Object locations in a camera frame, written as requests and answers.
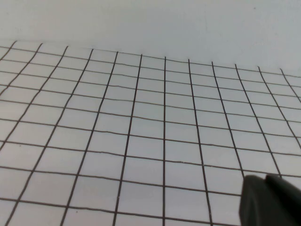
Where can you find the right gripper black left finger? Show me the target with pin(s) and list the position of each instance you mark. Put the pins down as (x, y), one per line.
(255, 202)

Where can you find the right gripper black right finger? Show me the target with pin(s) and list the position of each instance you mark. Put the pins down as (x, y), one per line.
(287, 204)

